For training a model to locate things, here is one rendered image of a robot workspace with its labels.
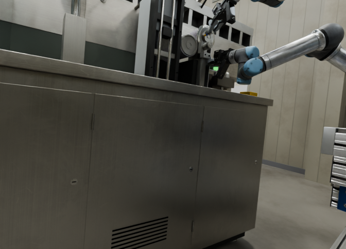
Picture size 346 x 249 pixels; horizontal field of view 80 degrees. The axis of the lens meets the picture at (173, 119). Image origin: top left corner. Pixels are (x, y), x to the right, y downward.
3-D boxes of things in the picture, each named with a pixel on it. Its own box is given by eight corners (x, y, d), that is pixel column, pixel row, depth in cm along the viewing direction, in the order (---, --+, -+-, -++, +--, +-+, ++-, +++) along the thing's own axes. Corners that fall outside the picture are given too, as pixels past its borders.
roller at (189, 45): (180, 52, 118) (182, 31, 117) (158, 59, 139) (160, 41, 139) (196, 57, 125) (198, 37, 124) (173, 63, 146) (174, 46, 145)
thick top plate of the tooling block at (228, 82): (217, 84, 131) (218, 75, 131) (180, 87, 164) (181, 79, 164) (234, 88, 140) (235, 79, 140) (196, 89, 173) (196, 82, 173)
